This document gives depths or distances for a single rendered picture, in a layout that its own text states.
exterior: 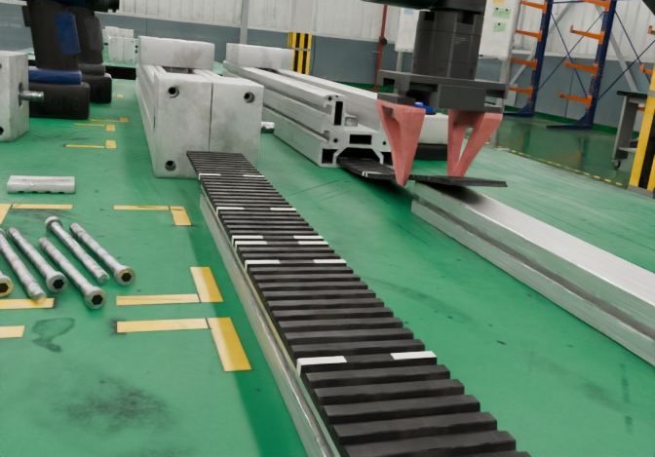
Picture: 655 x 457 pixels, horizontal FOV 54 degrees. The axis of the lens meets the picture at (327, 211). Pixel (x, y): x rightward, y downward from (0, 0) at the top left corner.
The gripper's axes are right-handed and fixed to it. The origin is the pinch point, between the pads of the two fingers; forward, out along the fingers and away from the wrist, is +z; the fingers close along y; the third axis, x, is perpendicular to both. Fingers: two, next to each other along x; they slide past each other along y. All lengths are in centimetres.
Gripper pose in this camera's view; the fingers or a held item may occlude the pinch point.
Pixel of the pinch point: (428, 176)
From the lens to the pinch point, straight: 60.6
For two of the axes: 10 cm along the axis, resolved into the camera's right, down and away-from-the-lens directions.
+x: 2.9, 2.6, -9.2
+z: -1.0, 9.6, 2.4
